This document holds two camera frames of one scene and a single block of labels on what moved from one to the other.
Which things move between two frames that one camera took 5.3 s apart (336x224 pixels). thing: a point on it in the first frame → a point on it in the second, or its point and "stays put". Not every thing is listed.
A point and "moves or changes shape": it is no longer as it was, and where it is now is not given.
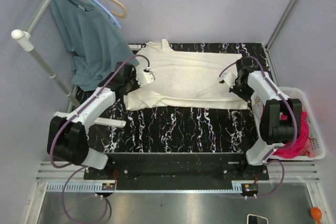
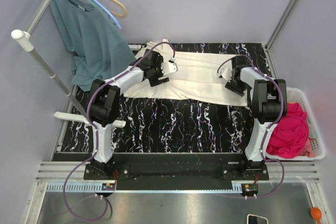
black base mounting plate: (177, 169) stays put
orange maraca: (316, 213) stays put
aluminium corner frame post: (288, 8) stays put
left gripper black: (133, 76) → (154, 82)
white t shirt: (185, 81) moves or changes shape
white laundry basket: (315, 131) stays put
